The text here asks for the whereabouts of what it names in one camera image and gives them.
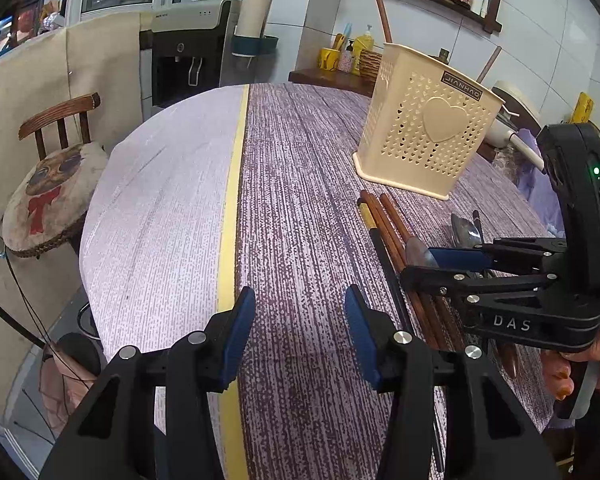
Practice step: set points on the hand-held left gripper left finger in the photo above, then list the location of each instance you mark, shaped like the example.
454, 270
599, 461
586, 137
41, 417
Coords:
240, 330

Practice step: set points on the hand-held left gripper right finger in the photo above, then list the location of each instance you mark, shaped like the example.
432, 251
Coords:
362, 330

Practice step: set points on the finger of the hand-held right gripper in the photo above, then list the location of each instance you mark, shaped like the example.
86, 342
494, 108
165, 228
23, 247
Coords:
430, 280
457, 259

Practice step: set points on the brown wooden chopstick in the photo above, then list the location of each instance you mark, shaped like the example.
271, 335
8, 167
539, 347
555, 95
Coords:
490, 62
391, 235
380, 232
382, 15
399, 220

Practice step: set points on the black chopstick with gold band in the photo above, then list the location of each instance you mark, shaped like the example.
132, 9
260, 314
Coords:
379, 245

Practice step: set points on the cream perforated utensil holder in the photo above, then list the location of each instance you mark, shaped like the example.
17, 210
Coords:
405, 125

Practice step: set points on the person's right hand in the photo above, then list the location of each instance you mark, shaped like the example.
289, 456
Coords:
557, 375

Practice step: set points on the purple floral cloth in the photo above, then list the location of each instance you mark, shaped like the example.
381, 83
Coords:
540, 195

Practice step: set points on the beige paisley cloth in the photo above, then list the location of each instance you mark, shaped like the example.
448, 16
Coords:
505, 165

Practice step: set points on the white pan with glass lid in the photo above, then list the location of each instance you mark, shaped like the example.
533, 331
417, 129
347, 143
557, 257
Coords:
527, 154

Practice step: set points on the yellow tape strip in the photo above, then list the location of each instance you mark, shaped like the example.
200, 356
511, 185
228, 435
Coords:
232, 185

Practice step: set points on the yellow packet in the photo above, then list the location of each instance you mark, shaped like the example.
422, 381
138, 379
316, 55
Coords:
582, 107

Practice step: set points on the purple speckled tablecloth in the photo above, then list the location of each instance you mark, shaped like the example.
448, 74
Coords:
300, 185

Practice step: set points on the bin with pink bag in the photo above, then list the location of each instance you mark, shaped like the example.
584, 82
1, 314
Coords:
70, 385

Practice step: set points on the bronze faucet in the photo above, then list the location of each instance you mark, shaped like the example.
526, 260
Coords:
443, 53

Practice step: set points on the wicker-pattern basin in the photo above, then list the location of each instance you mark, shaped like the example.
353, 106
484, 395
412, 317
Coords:
370, 65

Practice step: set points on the dark wooden counter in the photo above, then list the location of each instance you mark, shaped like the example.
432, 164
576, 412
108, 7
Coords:
325, 80

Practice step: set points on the pink dotted pump bottle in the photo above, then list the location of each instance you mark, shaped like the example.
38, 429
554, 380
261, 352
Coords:
346, 62

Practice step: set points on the black stand leg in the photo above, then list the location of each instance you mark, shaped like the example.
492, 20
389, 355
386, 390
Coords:
10, 322

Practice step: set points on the round printed seat cushion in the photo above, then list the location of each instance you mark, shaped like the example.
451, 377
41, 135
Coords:
50, 200

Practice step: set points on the yellow soap pump bottle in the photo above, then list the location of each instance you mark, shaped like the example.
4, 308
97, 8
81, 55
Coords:
364, 42

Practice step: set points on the yellow mug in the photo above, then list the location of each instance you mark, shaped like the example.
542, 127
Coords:
329, 60

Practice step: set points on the water dispenser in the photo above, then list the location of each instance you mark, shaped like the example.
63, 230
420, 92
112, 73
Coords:
180, 60

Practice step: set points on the wooden chair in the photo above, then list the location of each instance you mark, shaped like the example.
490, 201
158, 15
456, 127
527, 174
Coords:
60, 110

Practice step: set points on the dark teal wall caddy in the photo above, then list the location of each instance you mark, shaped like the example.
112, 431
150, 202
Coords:
255, 46

